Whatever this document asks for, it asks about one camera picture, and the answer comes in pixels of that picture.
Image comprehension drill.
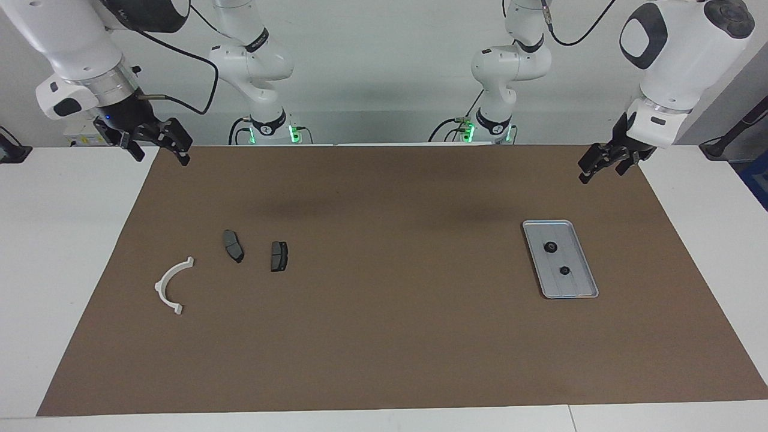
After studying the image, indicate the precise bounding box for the black clamp stand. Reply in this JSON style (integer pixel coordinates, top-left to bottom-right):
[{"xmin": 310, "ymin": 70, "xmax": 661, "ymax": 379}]
[{"xmin": 0, "ymin": 126, "xmax": 32, "ymax": 164}]

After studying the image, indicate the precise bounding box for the white power box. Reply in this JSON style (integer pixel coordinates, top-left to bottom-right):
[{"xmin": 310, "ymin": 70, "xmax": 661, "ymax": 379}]
[{"xmin": 65, "ymin": 127, "xmax": 115, "ymax": 147}]

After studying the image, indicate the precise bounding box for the silver metal tray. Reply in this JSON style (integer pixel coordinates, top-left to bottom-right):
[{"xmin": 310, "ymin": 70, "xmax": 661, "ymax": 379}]
[{"xmin": 522, "ymin": 220, "xmax": 599, "ymax": 299}]

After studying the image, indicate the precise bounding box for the black base cable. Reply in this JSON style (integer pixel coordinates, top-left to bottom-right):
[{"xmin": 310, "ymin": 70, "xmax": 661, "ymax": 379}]
[
  {"xmin": 228, "ymin": 117, "xmax": 256, "ymax": 146},
  {"xmin": 428, "ymin": 90, "xmax": 484, "ymax": 143}
]

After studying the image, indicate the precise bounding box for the white semicircular bracket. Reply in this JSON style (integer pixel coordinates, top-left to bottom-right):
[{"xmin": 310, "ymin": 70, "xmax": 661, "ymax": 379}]
[{"xmin": 154, "ymin": 257, "xmax": 196, "ymax": 316}]

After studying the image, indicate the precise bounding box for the black pole stand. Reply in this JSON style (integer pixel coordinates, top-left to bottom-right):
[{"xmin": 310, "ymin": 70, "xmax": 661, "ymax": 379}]
[{"xmin": 699, "ymin": 96, "xmax": 768, "ymax": 160}]

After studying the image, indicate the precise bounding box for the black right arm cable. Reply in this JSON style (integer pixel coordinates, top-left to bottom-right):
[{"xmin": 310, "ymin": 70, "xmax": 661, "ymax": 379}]
[{"xmin": 135, "ymin": 0, "xmax": 220, "ymax": 116}]

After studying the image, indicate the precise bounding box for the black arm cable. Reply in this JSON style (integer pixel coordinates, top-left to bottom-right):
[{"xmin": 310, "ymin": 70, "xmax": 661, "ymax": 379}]
[
  {"xmin": 135, "ymin": 0, "xmax": 220, "ymax": 116},
  {"xmin": 540, "ymin": 0, "xmax": 619, "ymax": 47}
]

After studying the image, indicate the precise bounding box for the blue bin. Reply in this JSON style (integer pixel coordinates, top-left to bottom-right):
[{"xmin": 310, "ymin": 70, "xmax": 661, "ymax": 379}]
[{"xmin": 739, "ymin": 165, "xmax": 768, "ymax": 211}]

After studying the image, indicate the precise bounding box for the brown table mat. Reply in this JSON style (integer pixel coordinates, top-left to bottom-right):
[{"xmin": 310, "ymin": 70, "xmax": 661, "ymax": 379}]
[{"xmin": 36, "ymin": 144, "xmax": 768, "ymax": 418}]

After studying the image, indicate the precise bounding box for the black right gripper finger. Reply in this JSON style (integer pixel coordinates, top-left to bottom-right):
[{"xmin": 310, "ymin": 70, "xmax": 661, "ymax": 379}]
[
  {"xmin": 120, "ymin": 129, "xmax": 146, "ymax": 163},
  {"xmin": 157, "ymin": 118, "xmax": 194, "ymax": 167}
]

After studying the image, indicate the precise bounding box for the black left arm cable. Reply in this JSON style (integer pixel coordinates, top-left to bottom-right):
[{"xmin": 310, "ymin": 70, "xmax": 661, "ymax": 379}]
[{"xmin": 540, "ymin": 0, "xmax": 619, "ymax": 47}]

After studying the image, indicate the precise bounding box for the curved grey brake pad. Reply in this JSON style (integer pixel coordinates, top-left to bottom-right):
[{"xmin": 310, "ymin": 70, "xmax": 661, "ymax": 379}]
[{"xmin": 223, "ymin": 230, "xmax": 245, "ymax": 264}]

